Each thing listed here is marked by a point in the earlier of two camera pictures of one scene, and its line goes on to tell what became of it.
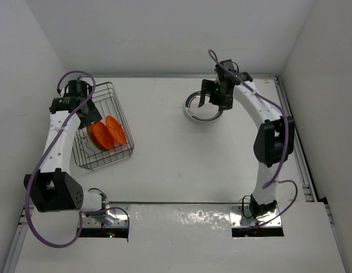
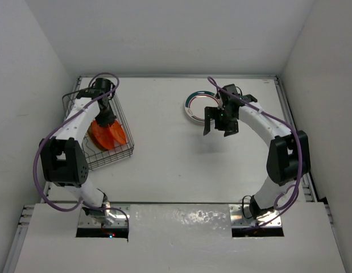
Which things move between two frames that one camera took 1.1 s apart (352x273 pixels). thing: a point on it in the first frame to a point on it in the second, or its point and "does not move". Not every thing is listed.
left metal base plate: (96, 221) does not move
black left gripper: (92, 117) to (102, 122)
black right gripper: (210, 86) to (212, 112)
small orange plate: (116, 129) does not move
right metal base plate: (240, 216) does not move
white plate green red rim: (206, 112) does not move
